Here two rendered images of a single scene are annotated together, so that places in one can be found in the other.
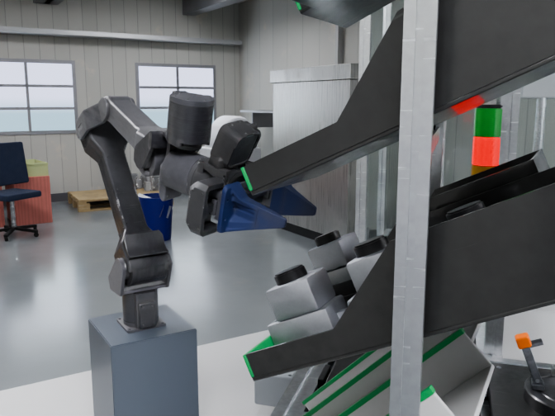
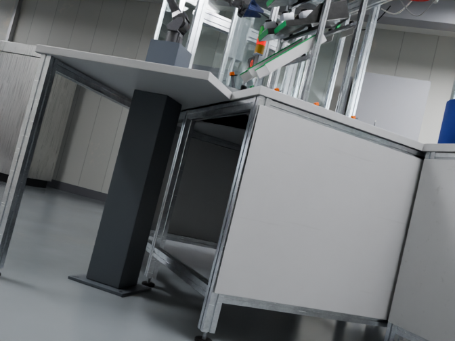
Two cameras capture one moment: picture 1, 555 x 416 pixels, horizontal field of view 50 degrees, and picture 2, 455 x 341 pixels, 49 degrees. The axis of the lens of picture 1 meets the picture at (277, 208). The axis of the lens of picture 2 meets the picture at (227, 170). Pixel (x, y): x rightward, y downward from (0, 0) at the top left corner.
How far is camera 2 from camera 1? 188 cm
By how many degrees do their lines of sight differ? 42
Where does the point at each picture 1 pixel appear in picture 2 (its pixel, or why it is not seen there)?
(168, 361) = (185, 59)
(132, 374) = (179, 57)
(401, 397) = (321, 27)
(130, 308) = (175, 37)
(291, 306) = (288, 17)
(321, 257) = (269, 24)
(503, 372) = not seen: hidden behind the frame
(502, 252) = (336, 9)
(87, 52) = not seen: outside the picture
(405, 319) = (324, 13)
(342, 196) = (12, 140)
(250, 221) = (254, 8)
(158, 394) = not seen: hidden behind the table
